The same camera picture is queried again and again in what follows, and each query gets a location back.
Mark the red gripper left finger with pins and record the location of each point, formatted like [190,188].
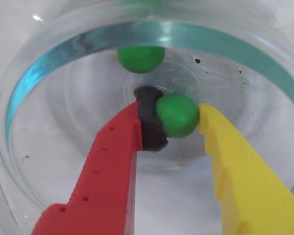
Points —
[100,183]

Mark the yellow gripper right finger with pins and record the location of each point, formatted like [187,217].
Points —
[247,183]

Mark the green candy pill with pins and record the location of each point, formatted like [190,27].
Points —
[140,58]
[178,115]

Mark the glass bowl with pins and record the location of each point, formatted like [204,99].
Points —
[63,110]

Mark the white table cloth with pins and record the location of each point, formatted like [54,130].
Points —
[2,24]

